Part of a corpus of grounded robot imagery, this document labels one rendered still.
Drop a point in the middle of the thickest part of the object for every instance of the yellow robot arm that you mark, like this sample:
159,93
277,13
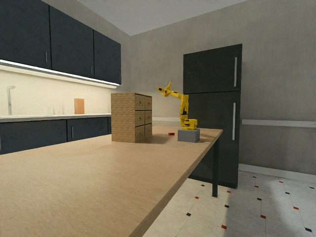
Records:
188,124

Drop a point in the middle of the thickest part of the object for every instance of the wooden drawer front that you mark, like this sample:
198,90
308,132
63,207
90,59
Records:
139,101
148,116
148,129
139,133
148,102
139,117

